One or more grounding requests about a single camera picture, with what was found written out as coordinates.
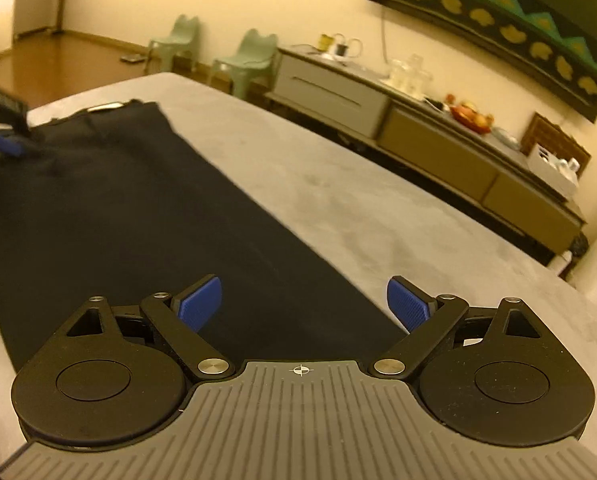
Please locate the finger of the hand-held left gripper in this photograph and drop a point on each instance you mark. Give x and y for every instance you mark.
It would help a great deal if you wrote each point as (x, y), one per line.
(6, 144)

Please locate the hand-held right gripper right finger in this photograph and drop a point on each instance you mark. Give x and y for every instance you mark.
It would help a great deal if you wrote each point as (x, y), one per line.
(408, 305)

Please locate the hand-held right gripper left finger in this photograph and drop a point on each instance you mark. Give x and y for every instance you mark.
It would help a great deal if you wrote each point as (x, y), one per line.
(198, 302)

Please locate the black pants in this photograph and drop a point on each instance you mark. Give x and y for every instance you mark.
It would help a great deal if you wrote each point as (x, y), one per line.
(128, 210)

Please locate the long grey brown sideboard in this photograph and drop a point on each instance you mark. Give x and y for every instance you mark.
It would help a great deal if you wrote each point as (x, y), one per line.
(428, 145)

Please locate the dark bag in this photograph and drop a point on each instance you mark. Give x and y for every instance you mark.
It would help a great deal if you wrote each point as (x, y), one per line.
(579, 246)

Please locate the white organizer box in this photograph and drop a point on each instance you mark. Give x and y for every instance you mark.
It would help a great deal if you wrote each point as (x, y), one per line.
(548, 180)

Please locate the small green plastic chair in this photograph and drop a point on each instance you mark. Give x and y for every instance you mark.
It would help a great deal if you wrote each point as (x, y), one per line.
(181, 35)
(253, 55)

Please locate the clear glass dish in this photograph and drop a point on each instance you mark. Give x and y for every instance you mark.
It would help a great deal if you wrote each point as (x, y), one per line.
(505, 139)

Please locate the red fruit plate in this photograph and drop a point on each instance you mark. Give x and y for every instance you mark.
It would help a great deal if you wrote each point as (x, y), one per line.
(471, 120)

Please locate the black phone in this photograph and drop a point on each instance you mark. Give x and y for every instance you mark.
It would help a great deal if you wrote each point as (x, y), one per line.
(436, 104)

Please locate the wooden chessboard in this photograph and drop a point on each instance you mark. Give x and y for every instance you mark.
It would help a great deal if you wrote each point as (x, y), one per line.
(553, 135)

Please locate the glass cup set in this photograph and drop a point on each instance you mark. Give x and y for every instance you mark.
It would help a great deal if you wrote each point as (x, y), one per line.
(408, 77)

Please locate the small yellow container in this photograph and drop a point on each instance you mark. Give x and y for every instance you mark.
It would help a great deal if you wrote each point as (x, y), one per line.
(326, 41)

